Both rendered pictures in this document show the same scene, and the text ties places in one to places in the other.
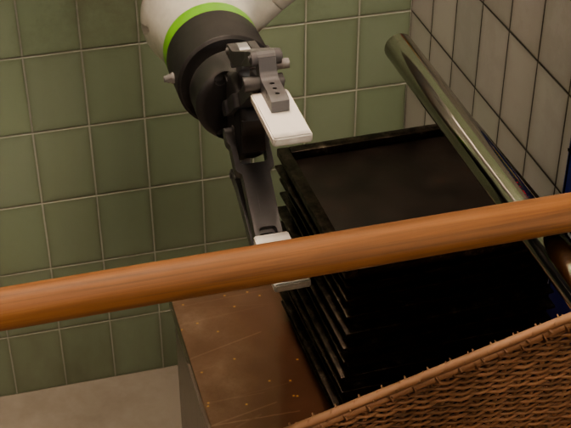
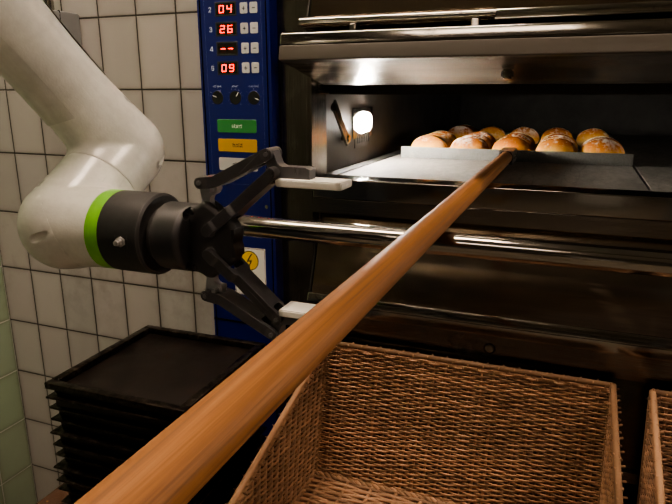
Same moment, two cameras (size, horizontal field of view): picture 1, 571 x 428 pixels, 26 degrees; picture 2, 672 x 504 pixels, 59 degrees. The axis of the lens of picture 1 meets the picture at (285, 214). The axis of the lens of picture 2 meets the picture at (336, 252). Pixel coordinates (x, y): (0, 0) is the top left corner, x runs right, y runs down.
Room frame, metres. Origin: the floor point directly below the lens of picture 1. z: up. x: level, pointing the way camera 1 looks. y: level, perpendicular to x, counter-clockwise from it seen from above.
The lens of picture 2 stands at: (0.44, 0.46, 1.34)
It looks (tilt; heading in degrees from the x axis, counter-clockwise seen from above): 15 degrees down; 307
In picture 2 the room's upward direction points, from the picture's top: straight up
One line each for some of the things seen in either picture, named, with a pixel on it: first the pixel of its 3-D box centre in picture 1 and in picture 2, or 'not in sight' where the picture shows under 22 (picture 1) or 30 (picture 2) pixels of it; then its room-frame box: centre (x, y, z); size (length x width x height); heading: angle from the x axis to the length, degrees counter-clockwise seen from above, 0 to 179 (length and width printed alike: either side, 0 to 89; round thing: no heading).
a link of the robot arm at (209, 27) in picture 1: (226, 70); (149, 231); (1.01, 0.05, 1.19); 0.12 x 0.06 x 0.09; 105
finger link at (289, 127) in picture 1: (280, 116); (313, 182); (0.81, 0.00, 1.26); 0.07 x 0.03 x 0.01; 15
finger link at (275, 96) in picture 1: (271, 79); (289, 163); (0.83, 0.01, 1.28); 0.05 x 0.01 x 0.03; 15
